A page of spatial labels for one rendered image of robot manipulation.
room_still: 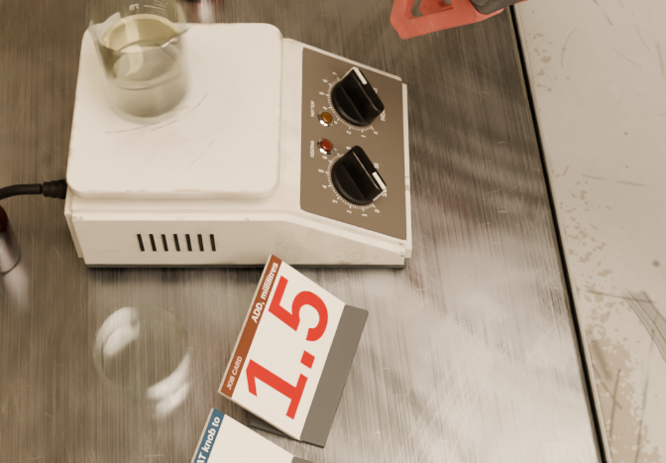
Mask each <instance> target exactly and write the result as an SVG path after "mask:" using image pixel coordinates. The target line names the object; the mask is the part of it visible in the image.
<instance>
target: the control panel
mask: <svg viewBox="0 0 666 463"><path fill-rule="evenodd" d="M352 67H356V68H358V69H359V70H361V71H362V73H363V74H364V76H365V77H366V79H367V80H368V82H369V83H370V85H371V86H372V88H373V89H374V91H375V92H376V94H377V95H378V97H379V98H380V100H381V101H382V103H383V105H384V106H385V110H384V111H383V112H382V113H381V114H380V115H379V116H378V117H377V118H376V119H375V121H374V122H373V123H371V124H370V125H368V126H364V127H359V126H354V125H352V124H350V123H348V122H346V121H345V120H344V119H342V118H341V117H340V115H339V114H338V113H337V112H336V110H335V108H334V106H333V103H332V99H331V93H332V90H333V88H334V86H335V85H336V84H337V83H338V82H339V81H341V80H342V79H343V77H344V76H345V75H346V73H347V72H348V71H349V70H350V69H351V68H352ZM322 112H328V113H330V114H331V116H332V122H331V123H330V124H327V123H325V122H323V121H322V119H321V117H320V115H321V113H322ZM322 140H328V141H330V142H331V144H332V150H331V151H330V152H326V151H324V150H323V149H322V148H321V146H320V142H321V141H322ZM354 146H360V147H361V148H362V149H363V150H364V152H365V153H366V155H367V156H368V158H369V159H370V161H371V162H372V164H373V165H374V166H375V168H376V169H377V171H378V172H379V174H380V175H381V177H382V178H383V180H384V181H385V183H386V185H387V188H386V190H387V191H385V192H384V193H383V194H382V195H381V196H380V197H378V198H377V199H376V200H374V201H373V202H371V203H370V204H367V205H356V204H353V203H350V202H349V201H347V200H346V199H344V198H343V197H342V196H341V195H340V194H339V193H338V192H337V190H336V189H335V187H334V185H333V182H332V178H331V171H332V167H333V165H334V164H335V163H336V162H337V161H338V160H339V159H340V158H342V157H343V156H344V155H345V154H346V153H347V152H348V151H349V150H350V149H351V148H352V147H354ZM300 209H301V210H303V211H305V212H309V213H312V214H315V215H319V216H322V217H326V218H329V219H332V220H336V221H339V222H343V223H346V224H349V225H353V226H356V227H360V228H363V229H367V230H370V231H373V232H377V233H380V234H384V235H387V236H390V237H393V238H396V239H400V240H406V241H407V239H406V237H407V232H406V199H405V165H404V133H403V99H402V81H400V80H397V79H395V78H392V77H389V76H386V75H383V74H380V73H377V72H375V71H372V70H369V69H366V68H363V67H360V66H358V65H355V64H352V63H349V62H346V61H343V60H341V59H338V58H333V57H331V56H328V55H325V54H323V53H320V52H317V51H314V50H311V49H308V48H305V47H303V50H302V84H301V148H300Z"/></svg>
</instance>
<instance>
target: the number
mask: <svg viewBox="0 0 666 463"><path fill-rule="evenodd" d="M283 457H284V455H283V454H282V453H280V452H278V451H277V450H275V449H273V448H272V447H270V446H268V445H267V444H266V443H264V442H263V441H261V440H259V439H258V438H256V437H254V436H253V435H251V434H249V433H247V432H246V431H244V430H242V429H241V428H239V427H237V426H236V425H234V424H232V423H231V422H229V421H227V420H226V419H223V422H222V424H221V427H220V430H219V432H218V435H217V438H216V441H215V443H214V446H213V449H212V451H211V454H210V457H209V459H208V462H207V463H282V460H283Z"/></svg>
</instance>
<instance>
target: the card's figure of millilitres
mask: <svg viewBox="0 0 666 463"><path fill-rule="evenodd" d="M336 304H337V302H336V301H335V300H333V299H332V298H331V297H329V296H328V295H326V294H325V293H323V292H322V291H320V290H319V289H317V288H315V287H314V286H312V285H311V284H309V283H308V282H306V281H305V280H303V279H302V278H300V277H299V276H297V275H296V274H295V273H293V272H292V271H290V270H289V269H287V268H286V267H284V266H283V265H281V266H280V268H279V271H278V274H277V278H276V281H275V284H274V286H273V289H272V292H271V294H270V297H269V300H268V302H267V305H266V308H265V310H264V313H263V316H262V319H261V321H260V324H259V327H258V329H257V332H256V335H255V337H254V340H253V343H252V345H251V348H250V351H249V353H248V356H247V359H246V362H245V364H244V367H243V370H242V372H241V375H240V378H239V380H238V383H237V386H236V388H235V391H234V395H236V396H237V397H239V398H241V399H242V400H244V401H246V402H247V403H249V404H251V405H253V406H254V407H256V408H258V409H259V410H261V411H263V412H264V413H266V414H268V415H269V416H271V417H273V418H274V419H276V420H277V421H279V422H281V423H282V424H284V425H286V426H287V427H289V428H291V429H292V430H293V429H294V427H295V424H296V421H297V418H298V415H299V412H300V409H301V406H302V403H303V400H304V397H305V394H306V392H307V389H308V386H309V383H310V380H311V377H312V374H313V371H314V368H315V365H316V362H317V359H318V357H319V354H320V351H321V348H322V345H323V342H324V339H325V336H326V333H327V330H328V327H329V324H330V322H331V319H332V316H333V313H334V310H335V307H336Z"/></svg>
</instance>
